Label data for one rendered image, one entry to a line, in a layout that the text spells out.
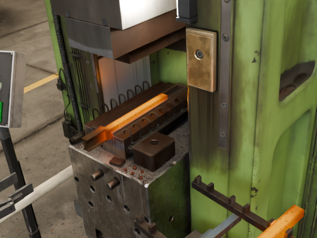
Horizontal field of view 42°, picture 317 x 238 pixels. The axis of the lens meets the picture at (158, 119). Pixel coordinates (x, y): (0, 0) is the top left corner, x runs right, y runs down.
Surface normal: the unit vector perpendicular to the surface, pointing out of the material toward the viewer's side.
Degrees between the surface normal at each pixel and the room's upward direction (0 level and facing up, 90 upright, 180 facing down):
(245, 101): 90
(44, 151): 0
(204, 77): 90
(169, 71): 90
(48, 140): 0
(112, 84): 90
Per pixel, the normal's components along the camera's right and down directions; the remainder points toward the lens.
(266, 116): 0.76, 0.27
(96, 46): -0.65, 0.42
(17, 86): 0.96, 0.08
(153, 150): -0.06, -0.86
